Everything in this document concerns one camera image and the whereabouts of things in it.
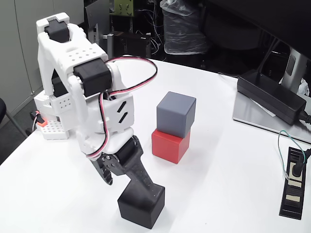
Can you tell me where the black cube block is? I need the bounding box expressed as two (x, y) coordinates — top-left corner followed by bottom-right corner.
(117, 182), (166, 229)

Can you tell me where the grey cube block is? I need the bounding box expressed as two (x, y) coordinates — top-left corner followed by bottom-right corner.
(156, 91), (197, 138)

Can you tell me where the red cube block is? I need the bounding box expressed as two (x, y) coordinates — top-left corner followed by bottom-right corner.
(151, 128), (190, 165)

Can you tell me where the white perforated clamp base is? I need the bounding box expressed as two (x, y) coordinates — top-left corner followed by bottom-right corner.
(40, 120), (70, 141)

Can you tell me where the orange connector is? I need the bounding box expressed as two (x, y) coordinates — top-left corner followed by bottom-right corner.
(35, 110), (47, 127)

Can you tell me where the black desktop computer case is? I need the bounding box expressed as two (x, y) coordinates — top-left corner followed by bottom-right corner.
(113, 31), (153, 59)

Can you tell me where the black office chair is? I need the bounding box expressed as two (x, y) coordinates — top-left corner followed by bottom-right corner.
(0, 98), (29, 139)

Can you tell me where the plastic-wrapped black bin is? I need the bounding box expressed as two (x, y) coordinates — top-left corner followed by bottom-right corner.
(159, 0), (209, 55)

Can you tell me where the green perforated board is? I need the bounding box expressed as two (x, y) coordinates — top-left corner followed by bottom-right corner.
(114, 0), (135, 17)

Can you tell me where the black power strip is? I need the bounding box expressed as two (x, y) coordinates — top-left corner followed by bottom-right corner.
(278, 146), (306, 220)

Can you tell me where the black power adapter brick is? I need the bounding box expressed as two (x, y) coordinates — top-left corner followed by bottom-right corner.
(237, 69), (307, 126)

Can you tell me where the black power plug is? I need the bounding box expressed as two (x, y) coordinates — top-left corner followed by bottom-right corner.
(291, 148), (311, 177)

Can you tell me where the white plastic bag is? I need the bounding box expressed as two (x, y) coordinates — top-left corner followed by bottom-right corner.
(297, 79), (311, 97)

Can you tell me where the grey monitor stand neck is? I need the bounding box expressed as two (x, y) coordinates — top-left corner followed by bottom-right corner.
(279, 47), (311, 94)

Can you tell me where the black monitor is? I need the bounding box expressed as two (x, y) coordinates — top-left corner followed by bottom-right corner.
(213, 0), (311, 60)

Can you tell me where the red white black servo cable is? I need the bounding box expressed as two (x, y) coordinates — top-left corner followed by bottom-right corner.
(86, 57), (158, 161)

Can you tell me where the silver monitor base plate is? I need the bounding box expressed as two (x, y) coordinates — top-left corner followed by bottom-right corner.
(232, 91), (311, 144)

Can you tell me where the green cable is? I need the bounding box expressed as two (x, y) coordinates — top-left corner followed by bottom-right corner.
(278, 130), (307, 180)

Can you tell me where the black adapter power cable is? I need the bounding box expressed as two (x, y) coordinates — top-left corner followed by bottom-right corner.
(297, 109), (311, 133)

